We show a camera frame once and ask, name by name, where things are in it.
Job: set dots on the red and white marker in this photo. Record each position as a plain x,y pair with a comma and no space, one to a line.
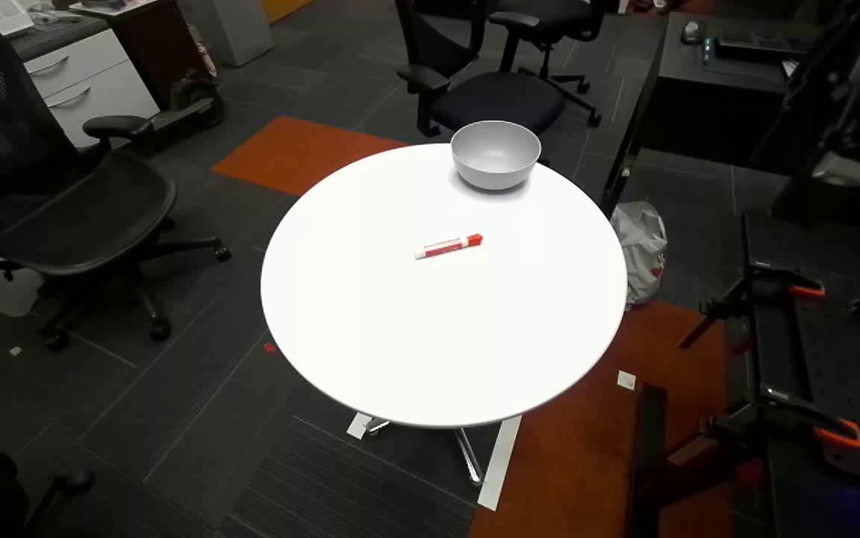
450,245

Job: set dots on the grey round bowl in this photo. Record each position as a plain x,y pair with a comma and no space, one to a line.
495,155

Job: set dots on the black padded office chair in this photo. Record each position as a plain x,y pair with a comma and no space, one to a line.
550,19
499,98

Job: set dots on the white table base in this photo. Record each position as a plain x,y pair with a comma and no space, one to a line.
499,463

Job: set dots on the white plastic bag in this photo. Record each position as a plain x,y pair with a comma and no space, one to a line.
640,249

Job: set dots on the small white paper scrap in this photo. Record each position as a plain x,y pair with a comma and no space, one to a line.
626,379

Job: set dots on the black desk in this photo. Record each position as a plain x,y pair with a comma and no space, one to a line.
719,89

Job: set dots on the computer mouse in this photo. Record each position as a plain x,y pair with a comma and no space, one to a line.
691,31

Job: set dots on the black mesh office chair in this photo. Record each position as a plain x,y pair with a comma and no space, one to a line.
81,213

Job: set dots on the white drawer cabinet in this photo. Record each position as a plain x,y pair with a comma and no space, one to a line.
87,78

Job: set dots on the black workbench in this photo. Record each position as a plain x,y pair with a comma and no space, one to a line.
828,399

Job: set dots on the black equipment stand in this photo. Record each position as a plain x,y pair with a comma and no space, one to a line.
850,109

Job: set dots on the black upright post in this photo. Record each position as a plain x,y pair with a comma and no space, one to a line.
646,459

